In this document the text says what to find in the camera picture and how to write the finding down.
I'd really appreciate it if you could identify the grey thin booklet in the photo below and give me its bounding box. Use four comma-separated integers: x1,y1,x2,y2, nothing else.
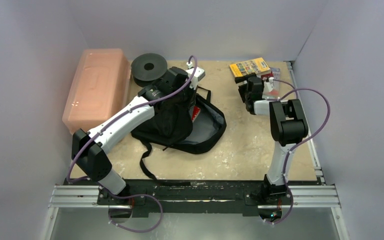
262,77,279,99

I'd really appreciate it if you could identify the yellow picture book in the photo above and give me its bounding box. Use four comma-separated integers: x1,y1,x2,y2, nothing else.
229,57,272,78

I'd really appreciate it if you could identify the red comic book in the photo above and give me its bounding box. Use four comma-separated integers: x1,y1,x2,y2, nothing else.
191,106,201,122

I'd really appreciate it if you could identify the black student backpack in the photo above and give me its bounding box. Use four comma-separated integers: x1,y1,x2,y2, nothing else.
131,89,227,185

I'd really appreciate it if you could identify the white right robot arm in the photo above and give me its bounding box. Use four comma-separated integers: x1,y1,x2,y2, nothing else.
234,73,309,204

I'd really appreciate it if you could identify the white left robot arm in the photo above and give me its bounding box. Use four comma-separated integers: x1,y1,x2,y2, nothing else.
68,66,205,205

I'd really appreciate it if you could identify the small patterned card pack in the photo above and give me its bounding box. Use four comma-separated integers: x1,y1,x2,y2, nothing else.
270,67,281,80

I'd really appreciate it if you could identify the black filament spool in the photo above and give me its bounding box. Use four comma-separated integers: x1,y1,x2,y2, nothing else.
131,53,168,87

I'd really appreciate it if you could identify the translucent pink storage box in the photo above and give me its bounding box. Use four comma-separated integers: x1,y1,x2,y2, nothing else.
62,48,131,134

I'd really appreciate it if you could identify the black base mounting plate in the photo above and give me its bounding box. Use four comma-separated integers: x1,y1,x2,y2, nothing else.
97,179,292,220

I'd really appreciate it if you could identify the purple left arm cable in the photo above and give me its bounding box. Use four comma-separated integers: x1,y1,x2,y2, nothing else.
66,54,199,185

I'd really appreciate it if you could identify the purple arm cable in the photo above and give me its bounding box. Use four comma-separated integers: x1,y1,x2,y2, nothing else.
66,54,199,185
271,78,331,200

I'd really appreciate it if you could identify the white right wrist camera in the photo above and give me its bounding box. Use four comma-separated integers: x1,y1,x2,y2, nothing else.
262,77,275,96

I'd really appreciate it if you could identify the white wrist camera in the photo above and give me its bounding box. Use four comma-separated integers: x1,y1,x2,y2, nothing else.
262,77,275,96
186,62,206,90

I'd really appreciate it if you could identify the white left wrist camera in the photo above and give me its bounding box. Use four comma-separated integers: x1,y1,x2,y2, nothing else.
186,62,206,90

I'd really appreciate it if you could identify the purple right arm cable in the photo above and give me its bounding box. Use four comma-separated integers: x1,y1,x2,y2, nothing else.
271,78,331,200

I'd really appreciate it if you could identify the aluminium frame rail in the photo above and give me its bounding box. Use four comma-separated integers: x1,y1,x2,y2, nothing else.
41,60,345,240

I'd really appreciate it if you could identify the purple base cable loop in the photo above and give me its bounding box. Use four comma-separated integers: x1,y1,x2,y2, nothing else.
107,193,165,234

